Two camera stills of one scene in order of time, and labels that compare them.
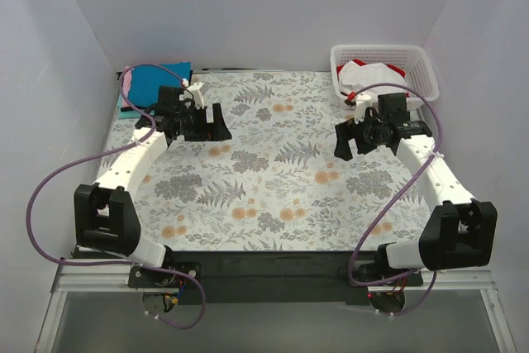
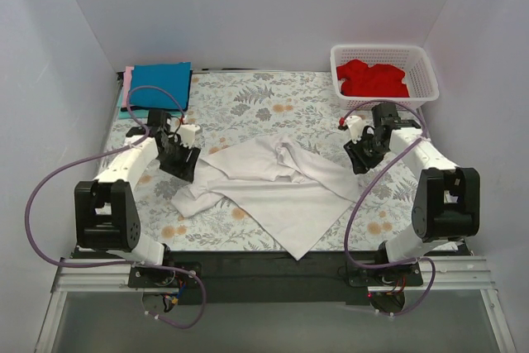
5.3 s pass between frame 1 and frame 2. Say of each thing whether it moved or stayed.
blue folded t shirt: stayed
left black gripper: moved
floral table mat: stayed
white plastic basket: stayed
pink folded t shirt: stayed
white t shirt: moved
